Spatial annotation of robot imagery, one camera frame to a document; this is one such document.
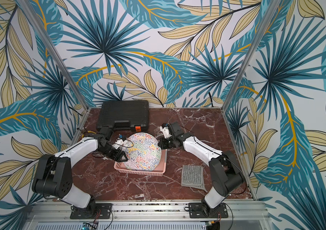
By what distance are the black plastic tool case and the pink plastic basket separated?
267 millimetres

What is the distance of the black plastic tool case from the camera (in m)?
1.02

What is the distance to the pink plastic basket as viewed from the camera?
32.7 inches

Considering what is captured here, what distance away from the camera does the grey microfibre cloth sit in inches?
32.8

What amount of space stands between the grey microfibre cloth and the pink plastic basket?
13cm

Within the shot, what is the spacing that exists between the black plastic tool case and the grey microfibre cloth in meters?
0.40
